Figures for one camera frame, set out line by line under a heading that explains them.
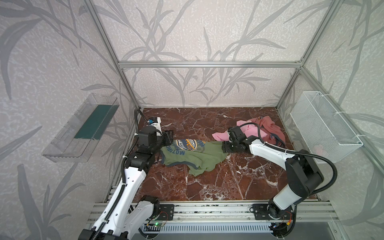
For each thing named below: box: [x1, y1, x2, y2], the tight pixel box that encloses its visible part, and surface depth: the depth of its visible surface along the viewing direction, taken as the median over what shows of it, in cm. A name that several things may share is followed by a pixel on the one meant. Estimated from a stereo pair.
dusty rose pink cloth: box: [249, 115, 286, 148], surface depth 101 cm
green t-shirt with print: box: [160, 139, 228, 177], surface depth 91 cm
